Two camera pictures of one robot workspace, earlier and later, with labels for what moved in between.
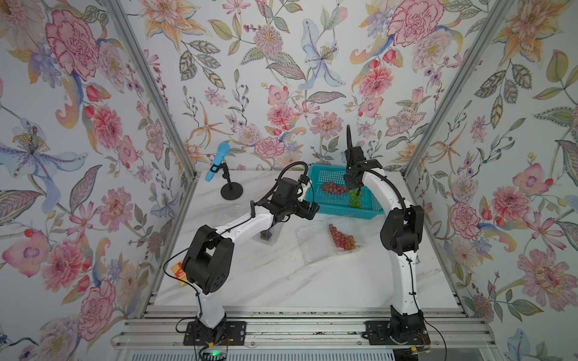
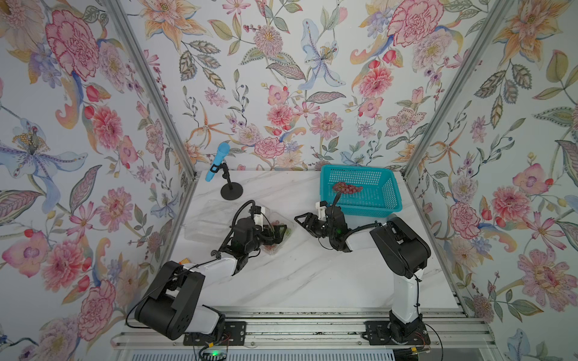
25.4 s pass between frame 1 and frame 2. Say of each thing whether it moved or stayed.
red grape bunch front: moved
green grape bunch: moved
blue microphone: stayed
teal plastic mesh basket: moved
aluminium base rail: stayed
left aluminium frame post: stayed
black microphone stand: stayed
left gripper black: moved
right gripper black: moved
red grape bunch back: moved
